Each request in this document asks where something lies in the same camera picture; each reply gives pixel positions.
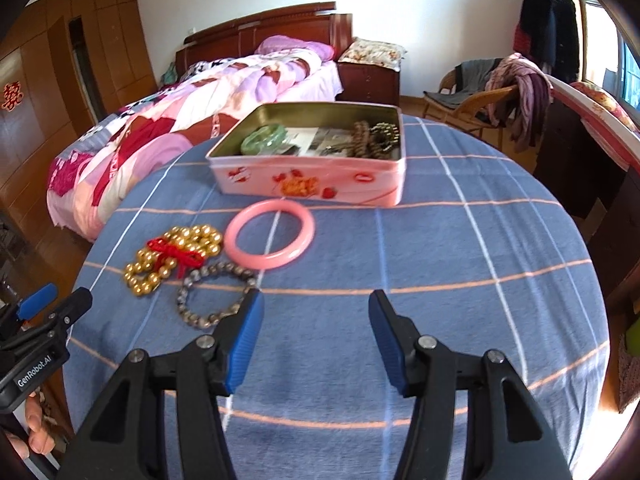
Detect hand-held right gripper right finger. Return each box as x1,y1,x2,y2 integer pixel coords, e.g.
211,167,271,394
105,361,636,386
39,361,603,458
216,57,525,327
367,288,573,480

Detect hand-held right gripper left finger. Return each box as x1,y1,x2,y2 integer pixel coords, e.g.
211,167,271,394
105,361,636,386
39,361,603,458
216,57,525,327
56,287,266,480

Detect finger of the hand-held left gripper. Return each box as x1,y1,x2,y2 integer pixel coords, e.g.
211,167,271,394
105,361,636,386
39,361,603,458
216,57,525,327
16,282,59,319
42,287,94,335

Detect grey bead bracelet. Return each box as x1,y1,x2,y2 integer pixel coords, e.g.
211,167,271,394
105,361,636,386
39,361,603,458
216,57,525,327
176,262,258,331

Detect pink tin box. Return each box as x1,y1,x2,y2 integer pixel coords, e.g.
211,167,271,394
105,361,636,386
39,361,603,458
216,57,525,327
206,101,405,208

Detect green jade bangle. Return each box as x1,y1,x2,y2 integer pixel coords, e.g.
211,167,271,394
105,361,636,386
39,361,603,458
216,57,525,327
241,126,296,157

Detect brown bead bracelet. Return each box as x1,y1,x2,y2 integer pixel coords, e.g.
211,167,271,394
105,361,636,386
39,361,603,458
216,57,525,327
351,120,375,158

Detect dark gold bead bracelet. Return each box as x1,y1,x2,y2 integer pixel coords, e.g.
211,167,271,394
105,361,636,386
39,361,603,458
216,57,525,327
370,121,401,153

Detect person's left hand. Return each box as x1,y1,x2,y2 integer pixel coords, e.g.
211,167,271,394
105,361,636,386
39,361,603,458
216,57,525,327
5,394,57,461

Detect pink bangle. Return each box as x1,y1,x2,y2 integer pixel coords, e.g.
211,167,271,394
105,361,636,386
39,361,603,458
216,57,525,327
223,199,316,270

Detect blue plaid tablecloth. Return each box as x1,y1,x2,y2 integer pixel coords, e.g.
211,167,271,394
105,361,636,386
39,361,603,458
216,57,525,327
62,112,613,480

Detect red ribbon bow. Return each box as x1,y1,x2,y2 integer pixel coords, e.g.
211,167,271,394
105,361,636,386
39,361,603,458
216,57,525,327
146,238,206,278

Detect red paper decoration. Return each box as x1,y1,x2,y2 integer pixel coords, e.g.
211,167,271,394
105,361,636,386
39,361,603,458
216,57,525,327
0,80,20,111

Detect patchwork quilt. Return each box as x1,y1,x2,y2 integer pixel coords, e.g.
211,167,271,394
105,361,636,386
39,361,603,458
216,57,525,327
47,49,323,238

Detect printed paper sheet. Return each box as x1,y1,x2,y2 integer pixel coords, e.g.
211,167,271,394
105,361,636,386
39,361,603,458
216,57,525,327
287,127,361,156

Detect wooden wardrobe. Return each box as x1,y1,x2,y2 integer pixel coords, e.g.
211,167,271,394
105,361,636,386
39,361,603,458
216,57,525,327
0,0,158,221

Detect brown woven basket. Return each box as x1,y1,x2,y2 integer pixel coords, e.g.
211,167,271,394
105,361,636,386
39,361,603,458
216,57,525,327
616,332,640,413

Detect dark wooden desk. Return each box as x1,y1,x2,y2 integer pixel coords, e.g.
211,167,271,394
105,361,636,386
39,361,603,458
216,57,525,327
532,75,640,221

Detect wooden chair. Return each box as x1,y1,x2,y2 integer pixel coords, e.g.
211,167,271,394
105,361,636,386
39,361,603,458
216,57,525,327
422,67,518,136

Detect wooden nightstand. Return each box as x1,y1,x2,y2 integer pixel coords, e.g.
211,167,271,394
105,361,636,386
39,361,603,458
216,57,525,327
334,60,401,106

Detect bed with pink sheet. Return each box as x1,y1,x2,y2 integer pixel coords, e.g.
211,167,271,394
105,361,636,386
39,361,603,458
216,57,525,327
46,2,353,241

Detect grey clothing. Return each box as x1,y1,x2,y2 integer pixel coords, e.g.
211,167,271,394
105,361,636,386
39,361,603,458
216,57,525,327
424,58,503,108

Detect pink purple clothes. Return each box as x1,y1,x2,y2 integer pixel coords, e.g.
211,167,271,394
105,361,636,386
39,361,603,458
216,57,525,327
485,52,553,151

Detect floral pillow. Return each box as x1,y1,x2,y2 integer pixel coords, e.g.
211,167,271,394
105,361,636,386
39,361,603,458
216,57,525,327
340,37,407,72

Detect pink desk cloth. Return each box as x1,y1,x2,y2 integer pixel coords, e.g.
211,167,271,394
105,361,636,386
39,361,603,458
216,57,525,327
545,74,640,171

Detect purple pillow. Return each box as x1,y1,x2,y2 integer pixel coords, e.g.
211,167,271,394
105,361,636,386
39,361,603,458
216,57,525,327
255,35,335,63

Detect wooden headboard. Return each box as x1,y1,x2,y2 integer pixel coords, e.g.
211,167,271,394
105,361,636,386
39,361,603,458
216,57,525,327
175,2,353,78

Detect floral cushion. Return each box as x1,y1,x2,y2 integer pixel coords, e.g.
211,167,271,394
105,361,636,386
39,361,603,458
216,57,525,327
570,81,640,133

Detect hanging dark coats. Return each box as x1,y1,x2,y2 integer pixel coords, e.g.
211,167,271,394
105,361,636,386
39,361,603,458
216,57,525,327
515,0,581,81

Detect window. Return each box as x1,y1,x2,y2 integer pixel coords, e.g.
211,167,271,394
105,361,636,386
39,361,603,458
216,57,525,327
577,0,640,111

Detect gold bead necklace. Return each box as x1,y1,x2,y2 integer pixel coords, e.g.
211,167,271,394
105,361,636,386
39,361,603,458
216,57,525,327
122,225,223,297

